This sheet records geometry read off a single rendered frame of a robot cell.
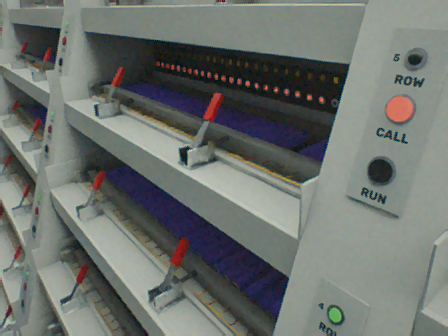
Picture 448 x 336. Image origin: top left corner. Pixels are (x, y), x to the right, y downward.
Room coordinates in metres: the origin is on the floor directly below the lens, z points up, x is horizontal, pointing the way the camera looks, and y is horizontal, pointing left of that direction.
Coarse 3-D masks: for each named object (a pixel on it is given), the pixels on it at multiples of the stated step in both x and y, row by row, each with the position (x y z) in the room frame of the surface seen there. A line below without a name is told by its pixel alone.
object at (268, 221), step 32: (64, 96) 0.72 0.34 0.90; (96, 96) 0.74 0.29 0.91; (256, 96) 0.57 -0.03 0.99; (96, 128) 0.60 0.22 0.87; (128, 128) 0.55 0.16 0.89; (128, 160) 0.52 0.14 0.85; (160, 160) 0.44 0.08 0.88; (192, 192) 0.40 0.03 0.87; (224, 192) 0.36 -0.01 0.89; (256, 192) 0.36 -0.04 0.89; (224, 224) 0.36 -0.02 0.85; (256, 224) 0.32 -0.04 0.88; (288, 224) 0.30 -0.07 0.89; (288, 256) 0.29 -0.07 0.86
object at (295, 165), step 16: (112, 96) 0.72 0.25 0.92; (128, 96) 0.66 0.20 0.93; (144, 112) 0.62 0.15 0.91; (160, 112) 0.58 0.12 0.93; (176, 112) 0.55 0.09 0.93; (192, 128) 0.51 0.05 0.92; (208, 128) 0.48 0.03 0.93; (224, 128) 0.47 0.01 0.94; (224, 144) 0.46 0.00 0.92; (240, 144) 0.44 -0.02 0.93; (256, 144) 0.42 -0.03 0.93; (272, 144) 0.42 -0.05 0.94; (256, 160) 0.42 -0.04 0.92; (272, 160) 0.40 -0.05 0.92; (288, 160) 0.38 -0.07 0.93; (304, 160) 0.37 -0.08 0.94; (288, 176) 0.37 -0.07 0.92; (304, 176) 0.37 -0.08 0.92
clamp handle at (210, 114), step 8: (216, 96) 0.43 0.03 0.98; (224, 96) 0.43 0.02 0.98; (216, 104) 0.43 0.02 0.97; (208, 112) 0.43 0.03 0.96; (216, 112) 0.43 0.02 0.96; (208, 120) 0.42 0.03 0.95; (200, 128) 0.43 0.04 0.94; (200, 136) 0.42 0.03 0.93; (192, 144) 0.42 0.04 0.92; (200, 144) 0.42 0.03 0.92
